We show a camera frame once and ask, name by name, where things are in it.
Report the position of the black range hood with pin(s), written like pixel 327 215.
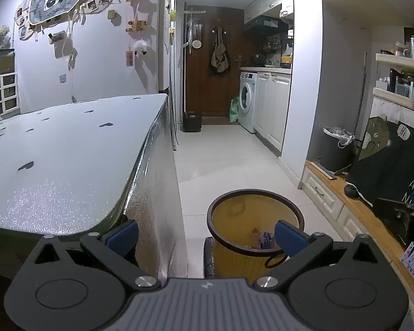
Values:
pixel 265 24

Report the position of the small blue wrapper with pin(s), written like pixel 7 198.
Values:
pixel 266 240

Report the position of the white plush wall ornament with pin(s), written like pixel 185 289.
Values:
pixel 139 45

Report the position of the white drawer cabinet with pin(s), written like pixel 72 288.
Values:
pixel 1 94

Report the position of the white refrigerator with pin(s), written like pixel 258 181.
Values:
pixel 164 41

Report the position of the brown wooden door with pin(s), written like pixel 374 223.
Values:
pixel 207 89

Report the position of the white round hanging utensil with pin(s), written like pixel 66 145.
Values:
pixel 196 43

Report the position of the wooden bench with white drawers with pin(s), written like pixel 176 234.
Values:
pixel 331 193

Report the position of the olive hanging bag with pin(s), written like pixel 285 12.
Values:
pixel 219 57

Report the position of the small black round object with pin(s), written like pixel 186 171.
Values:
pixel 351 190

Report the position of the white washing machine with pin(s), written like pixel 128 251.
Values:
pixel 248 103

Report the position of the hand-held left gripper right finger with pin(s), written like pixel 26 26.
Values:
pixel 289 238

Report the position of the white kitchen base cabinets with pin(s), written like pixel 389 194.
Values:
pixel 272 110

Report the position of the glass tank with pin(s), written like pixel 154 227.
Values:
pixel 0 62

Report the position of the grey flat board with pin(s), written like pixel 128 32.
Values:
pixel 322 170

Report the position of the small black floor bin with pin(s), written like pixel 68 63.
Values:
pixel 192 122

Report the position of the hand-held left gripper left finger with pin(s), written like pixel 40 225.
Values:
pixel 124 237

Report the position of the green plastic bag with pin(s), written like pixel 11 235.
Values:
pixel 234 110

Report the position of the grey bin with white bag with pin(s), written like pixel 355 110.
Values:
pixel 336 151

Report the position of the small orange wrapper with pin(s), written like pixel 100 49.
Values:
pixel 255 236

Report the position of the yellow bin with dark rim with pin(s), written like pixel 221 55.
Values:
pixel 234 258

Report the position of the white wall shelf with items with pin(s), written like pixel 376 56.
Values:
pixel 396 62

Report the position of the black printed cloth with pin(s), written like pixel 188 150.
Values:
pixel 383 169

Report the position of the red wall tag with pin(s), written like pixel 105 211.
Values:
pixel 129 58

